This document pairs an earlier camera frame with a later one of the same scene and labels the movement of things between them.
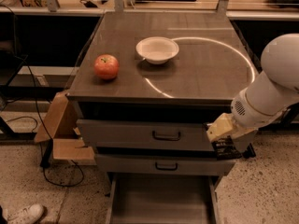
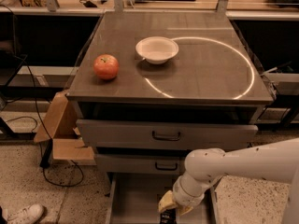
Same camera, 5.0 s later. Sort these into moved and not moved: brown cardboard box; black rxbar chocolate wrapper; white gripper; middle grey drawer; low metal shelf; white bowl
Moved: black rxbar chocolate wrapper; white gripper
Not moved: middle grey drawer; low metal shelf; white bowl; brown cardboard box
